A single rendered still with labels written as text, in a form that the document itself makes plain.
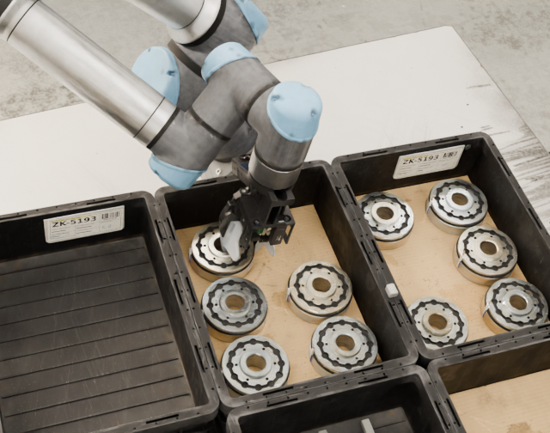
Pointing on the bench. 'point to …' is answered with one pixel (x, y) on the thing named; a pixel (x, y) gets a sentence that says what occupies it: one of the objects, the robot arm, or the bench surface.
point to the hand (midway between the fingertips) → (241, 244)
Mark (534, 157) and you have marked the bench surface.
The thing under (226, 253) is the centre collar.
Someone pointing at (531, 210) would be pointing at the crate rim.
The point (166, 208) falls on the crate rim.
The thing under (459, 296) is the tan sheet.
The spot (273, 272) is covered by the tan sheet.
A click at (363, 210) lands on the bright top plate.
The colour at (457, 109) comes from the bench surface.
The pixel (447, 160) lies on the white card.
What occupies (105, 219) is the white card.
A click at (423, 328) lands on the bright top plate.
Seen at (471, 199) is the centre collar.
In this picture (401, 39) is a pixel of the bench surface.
